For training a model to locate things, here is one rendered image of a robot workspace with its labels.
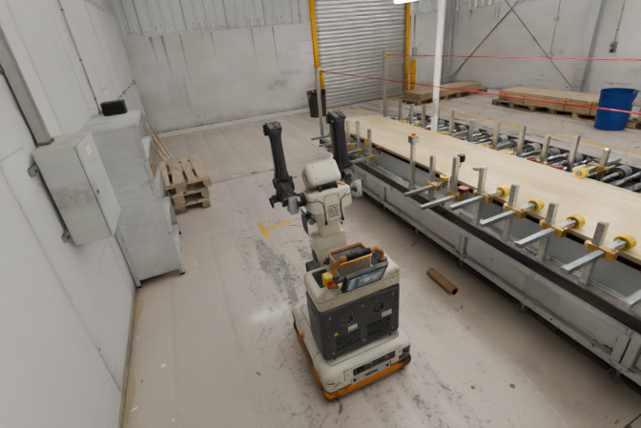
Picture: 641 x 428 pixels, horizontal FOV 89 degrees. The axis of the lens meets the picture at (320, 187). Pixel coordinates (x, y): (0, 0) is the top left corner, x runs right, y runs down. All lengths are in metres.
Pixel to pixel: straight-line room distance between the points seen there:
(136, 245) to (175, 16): 6.87
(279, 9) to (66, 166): 8.29
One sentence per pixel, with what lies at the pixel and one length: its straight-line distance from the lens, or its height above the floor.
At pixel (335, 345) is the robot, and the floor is 0.41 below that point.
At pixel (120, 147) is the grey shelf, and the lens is 3.19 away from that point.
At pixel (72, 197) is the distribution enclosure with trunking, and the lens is 2.39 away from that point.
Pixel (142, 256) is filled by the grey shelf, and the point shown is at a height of 0.33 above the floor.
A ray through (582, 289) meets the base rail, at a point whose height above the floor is 0.69.
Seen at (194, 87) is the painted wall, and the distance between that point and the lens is 9.50.
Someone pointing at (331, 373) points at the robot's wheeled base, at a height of 0.27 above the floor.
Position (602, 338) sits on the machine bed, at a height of 0.22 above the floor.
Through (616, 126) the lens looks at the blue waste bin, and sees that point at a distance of 8.26.
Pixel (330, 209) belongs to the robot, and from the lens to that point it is 2.00.
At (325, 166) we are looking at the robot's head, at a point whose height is 1.36.
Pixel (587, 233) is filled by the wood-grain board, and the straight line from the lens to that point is 2.50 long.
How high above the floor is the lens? 2.09
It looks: 25 degrees down
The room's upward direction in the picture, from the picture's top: 5 degrees counter-clockwise
